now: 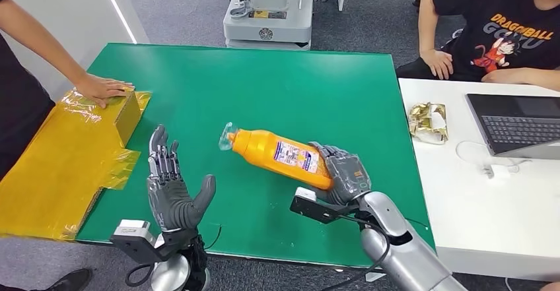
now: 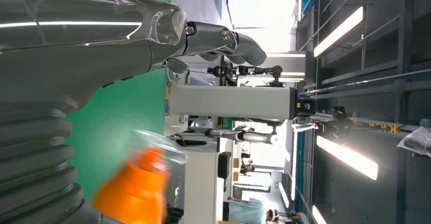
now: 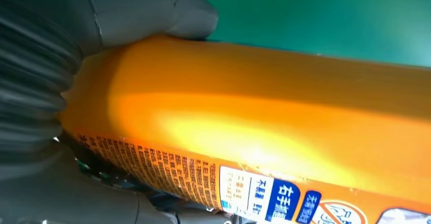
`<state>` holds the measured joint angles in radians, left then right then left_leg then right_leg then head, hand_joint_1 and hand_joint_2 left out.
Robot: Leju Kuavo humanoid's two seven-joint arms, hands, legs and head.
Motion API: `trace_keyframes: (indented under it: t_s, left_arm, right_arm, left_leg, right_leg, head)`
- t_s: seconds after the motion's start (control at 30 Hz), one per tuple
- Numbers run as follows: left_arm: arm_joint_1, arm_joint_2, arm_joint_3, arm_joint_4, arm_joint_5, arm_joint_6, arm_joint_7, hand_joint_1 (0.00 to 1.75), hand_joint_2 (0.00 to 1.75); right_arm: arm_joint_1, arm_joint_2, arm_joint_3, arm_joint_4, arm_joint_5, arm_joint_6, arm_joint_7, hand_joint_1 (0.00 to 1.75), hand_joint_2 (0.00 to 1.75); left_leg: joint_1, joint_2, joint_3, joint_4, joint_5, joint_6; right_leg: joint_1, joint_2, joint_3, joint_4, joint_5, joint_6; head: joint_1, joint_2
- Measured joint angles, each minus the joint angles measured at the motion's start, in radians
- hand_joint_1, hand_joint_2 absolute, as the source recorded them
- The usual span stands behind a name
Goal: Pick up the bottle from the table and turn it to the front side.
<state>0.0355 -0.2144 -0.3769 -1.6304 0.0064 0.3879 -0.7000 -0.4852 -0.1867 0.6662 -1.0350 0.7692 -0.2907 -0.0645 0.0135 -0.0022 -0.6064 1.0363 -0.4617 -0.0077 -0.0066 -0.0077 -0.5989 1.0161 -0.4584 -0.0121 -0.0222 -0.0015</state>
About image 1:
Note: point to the person's right hand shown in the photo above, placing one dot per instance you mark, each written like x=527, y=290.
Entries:
x=438, y=64

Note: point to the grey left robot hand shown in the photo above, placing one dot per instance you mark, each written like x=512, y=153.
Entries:
x=173, y=206

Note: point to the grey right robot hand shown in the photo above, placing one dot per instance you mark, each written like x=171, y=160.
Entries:
x=348, y=175

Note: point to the person's left hand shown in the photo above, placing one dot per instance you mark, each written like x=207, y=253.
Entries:
x=100, y=88
x=503, y=76

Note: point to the orange plastic bottle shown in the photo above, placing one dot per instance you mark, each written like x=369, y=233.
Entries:
x=262, y=149

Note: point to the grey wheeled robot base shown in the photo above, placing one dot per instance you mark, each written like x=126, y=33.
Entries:
x=269, y=24

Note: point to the person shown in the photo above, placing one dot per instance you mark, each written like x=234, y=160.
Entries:
x=498, y=22
x=17, y=105

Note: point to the grey laptop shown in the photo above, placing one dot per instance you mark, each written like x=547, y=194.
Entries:
x=520, y=128

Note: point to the crumpled gold foil wrapper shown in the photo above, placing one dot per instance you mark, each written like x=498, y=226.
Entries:
x=427, y=122

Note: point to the yellow film-wrapped cardboard box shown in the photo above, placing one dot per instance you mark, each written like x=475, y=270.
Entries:
x=57, y=171

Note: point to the white power adapter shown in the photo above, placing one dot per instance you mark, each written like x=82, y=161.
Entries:
x=496, y=171

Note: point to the black shoe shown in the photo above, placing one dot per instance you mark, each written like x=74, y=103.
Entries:
x=72, y=280

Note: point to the green table mat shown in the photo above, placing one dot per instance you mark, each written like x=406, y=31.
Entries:
x=245, y=92

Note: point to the white desk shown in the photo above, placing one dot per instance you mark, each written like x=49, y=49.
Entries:
x=481, y=219

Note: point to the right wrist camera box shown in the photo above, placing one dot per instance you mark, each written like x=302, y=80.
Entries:
x=313, y=208

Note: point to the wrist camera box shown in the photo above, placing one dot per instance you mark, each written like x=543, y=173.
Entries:
x=313, y=208
x=133, y=238

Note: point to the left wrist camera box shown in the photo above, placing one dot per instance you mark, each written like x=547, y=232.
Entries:
x=133, y=238

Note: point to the white wall light strip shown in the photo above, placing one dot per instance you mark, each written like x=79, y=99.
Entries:
x=117, y=9

